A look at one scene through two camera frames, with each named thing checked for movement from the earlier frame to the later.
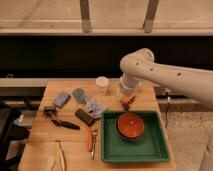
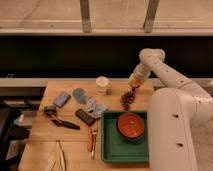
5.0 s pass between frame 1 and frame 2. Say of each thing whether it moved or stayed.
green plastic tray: stayed
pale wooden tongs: stayed
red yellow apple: moved
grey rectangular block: stayed
